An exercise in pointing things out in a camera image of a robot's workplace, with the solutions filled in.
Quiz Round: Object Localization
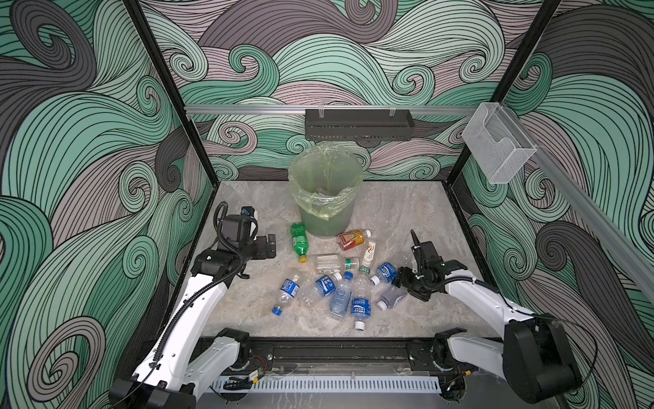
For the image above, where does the black wall tray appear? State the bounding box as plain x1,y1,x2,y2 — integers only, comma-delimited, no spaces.
304,108,416,142

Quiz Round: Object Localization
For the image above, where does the aluminium back rail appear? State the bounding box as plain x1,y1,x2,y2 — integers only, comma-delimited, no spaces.
184,104,477,116

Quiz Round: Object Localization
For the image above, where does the aluminium right rail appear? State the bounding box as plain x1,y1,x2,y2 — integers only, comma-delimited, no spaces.
508,109,653,300

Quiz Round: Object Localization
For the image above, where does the clear bottle green cap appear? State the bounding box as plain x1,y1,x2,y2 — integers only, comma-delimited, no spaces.
315,254,360,273

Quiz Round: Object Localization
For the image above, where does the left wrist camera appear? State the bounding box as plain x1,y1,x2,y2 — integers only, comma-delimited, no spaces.
213,201,258,248

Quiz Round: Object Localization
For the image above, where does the green bottle yellow cap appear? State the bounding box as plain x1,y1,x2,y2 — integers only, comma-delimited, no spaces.
291,223,309,263

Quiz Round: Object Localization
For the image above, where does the clear bottle blue label white cap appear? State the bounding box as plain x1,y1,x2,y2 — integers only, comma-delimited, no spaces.
301,272,343,306

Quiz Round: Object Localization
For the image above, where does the clear bottle blue label front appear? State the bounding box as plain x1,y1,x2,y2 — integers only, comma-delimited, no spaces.
350,273,371,332

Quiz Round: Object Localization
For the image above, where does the green plastic bin liner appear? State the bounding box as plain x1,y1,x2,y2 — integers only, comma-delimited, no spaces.
287,142,364,222

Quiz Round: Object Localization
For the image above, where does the grey mesh waste bin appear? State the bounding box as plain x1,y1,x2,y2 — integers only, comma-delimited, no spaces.
290,148,364,238

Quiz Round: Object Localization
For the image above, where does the clear bottle white picture label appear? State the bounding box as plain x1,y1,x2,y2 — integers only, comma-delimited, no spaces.
359,240,377,274

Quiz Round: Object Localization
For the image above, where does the white slotted cable duct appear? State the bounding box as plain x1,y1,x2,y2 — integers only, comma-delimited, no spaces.
236,376,441,395

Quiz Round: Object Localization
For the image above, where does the red yellow tea bottle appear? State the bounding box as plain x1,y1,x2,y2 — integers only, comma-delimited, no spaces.
337,229,372,252

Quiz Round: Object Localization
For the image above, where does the aluminium rail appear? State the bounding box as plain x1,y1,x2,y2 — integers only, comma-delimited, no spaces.
508,109,653,300
184,104,477,116

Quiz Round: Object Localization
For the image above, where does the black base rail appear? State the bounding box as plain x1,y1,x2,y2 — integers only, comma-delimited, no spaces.
198,336,507,369

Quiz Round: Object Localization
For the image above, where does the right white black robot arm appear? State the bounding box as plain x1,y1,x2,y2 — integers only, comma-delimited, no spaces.
392,261,584,404

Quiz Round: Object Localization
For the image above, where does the clear blue tinted bottle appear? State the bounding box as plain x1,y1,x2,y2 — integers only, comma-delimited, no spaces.
330,272,354,319

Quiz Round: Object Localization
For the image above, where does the small bottle blue label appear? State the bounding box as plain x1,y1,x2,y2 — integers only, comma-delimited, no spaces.
370,262,398,286

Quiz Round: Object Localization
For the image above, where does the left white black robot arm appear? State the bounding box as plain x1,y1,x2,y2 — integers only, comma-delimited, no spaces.
109,248,249,408

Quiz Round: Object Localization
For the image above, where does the clear grey bottle white cap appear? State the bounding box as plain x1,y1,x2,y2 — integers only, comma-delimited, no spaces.
376,285,408,311

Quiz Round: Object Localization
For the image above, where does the clear plastic wall holder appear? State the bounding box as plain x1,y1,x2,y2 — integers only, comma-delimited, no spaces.
463,102,536,185

